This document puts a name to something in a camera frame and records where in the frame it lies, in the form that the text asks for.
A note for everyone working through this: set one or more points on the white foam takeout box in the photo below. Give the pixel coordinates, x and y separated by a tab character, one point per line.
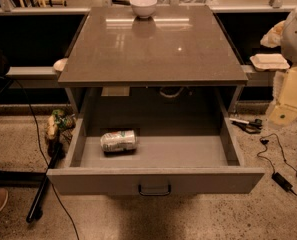
264	62

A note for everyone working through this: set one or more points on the black pole on floor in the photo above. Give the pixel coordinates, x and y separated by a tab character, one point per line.
35	212

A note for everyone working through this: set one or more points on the black scissors and marker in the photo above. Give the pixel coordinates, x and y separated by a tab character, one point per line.
250	127

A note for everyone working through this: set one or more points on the crumpled paper bag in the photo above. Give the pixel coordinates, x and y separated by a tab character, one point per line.
272	38

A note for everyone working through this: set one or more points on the green snack bags pile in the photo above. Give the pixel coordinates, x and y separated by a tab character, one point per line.
58	122

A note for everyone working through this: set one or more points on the crushed 7up soda can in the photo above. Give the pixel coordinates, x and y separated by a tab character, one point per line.
119	141

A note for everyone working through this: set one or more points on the grey cabinet with counter top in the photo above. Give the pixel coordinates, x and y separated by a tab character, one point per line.
178	46

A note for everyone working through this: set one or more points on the white plate behind cabinet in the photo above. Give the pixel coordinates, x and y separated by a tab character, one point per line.
60	64

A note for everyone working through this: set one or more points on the black power adapter with cable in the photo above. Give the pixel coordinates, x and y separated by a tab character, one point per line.
280	180

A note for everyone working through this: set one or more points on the black drawer handle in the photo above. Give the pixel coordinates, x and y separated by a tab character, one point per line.
154	191

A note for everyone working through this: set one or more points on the white ceramic bowl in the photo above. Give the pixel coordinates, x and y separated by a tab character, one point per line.
143	8

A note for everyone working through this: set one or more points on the grey open drawer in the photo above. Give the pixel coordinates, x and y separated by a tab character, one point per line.
187	143

